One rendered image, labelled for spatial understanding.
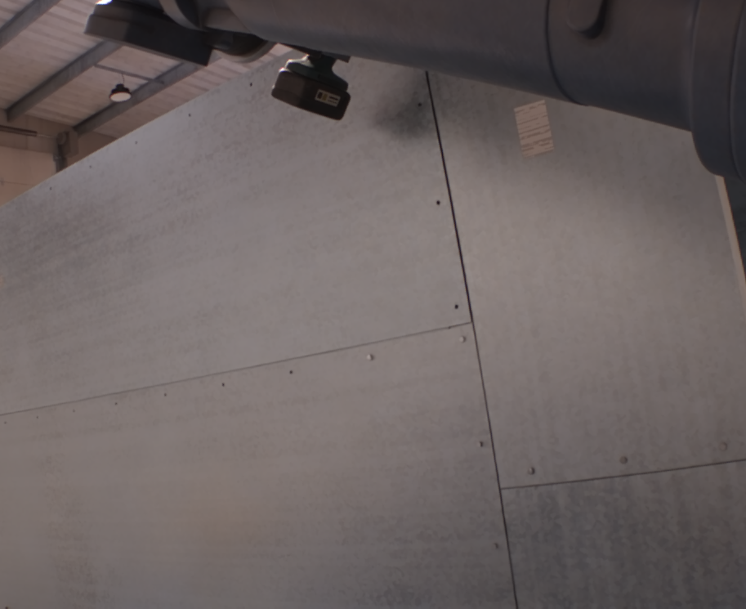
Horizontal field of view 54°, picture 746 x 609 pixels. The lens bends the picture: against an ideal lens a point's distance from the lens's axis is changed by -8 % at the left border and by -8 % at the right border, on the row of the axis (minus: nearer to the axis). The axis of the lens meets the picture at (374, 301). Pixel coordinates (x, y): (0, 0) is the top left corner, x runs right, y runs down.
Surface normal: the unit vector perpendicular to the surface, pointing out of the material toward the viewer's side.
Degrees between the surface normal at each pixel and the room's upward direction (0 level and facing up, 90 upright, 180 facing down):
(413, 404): 90
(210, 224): 90
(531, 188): 90
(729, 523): 90
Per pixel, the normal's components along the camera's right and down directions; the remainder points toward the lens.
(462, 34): -0.69, 0.58
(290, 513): -0.55, -0.01
